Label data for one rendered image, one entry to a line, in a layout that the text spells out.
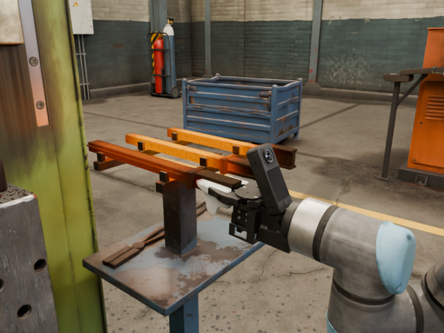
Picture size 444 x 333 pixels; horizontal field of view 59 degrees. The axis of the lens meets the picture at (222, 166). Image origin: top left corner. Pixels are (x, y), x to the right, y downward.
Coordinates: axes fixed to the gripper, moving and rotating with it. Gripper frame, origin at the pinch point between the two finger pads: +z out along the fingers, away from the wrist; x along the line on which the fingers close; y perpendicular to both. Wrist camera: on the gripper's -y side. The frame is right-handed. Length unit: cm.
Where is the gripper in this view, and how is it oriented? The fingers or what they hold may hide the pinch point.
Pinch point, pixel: (205, 178)
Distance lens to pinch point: 74.1
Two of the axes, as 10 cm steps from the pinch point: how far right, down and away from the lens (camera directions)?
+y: -0.3, 9.4, 3.5
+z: -7.8, -2.4, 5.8
